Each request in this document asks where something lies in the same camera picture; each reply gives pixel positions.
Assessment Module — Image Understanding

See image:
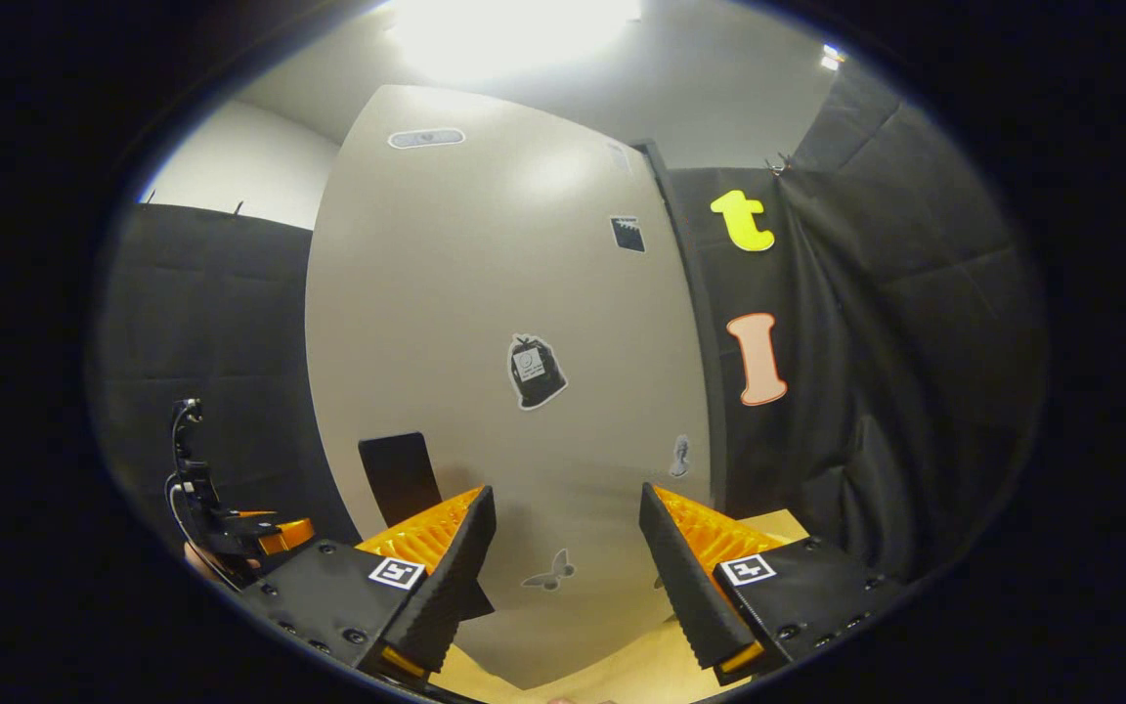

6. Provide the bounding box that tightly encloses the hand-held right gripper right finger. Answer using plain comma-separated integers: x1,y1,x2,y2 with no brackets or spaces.
638,483,907,682

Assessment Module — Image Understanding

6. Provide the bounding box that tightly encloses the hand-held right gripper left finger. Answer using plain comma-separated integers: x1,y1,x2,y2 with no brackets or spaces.
236,486,498,682

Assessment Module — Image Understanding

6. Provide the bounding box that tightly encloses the black door handle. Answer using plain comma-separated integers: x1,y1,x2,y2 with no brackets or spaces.
358,431,496,622

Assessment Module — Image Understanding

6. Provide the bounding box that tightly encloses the grey cabinet door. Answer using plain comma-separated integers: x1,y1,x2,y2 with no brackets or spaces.
304,83,715,690

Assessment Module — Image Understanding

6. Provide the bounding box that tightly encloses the dark grey cabinet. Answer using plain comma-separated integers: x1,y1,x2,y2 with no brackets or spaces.
633,140,732,519

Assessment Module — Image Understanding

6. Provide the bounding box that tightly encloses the black backdrop cloth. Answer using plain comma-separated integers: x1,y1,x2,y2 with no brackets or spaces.
84,59,1048,588

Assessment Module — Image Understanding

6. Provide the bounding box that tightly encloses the ceiling light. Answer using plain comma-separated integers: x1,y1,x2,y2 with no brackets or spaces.
387,0,642,84

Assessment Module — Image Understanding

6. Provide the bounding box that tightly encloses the black cable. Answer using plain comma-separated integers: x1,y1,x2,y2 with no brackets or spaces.
165,474,241,593

